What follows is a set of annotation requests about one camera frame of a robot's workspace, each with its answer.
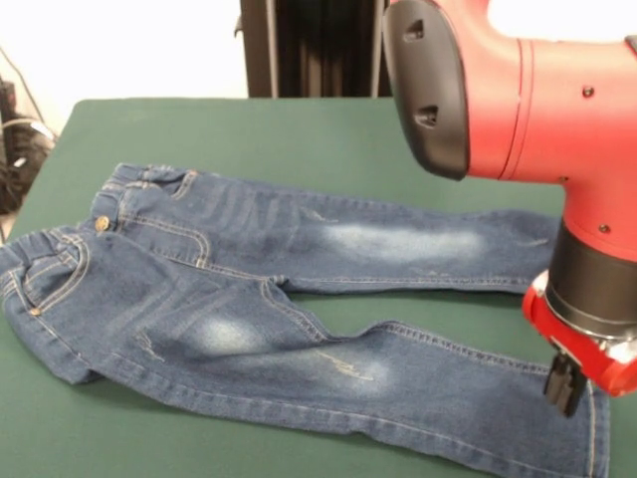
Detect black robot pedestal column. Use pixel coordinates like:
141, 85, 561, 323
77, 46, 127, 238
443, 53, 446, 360
238, 0, 394, 100

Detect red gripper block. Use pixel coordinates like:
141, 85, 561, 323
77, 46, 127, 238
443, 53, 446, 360
521, 271, 637, 418

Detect blue denim jeans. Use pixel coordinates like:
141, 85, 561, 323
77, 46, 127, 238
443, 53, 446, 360
0, 162, 611, 478

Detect black cable bundle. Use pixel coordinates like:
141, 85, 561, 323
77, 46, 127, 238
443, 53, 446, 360
0, 44, 59, 250

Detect dark green table cloth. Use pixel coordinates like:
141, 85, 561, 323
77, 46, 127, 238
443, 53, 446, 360
0, 97, 637, 478

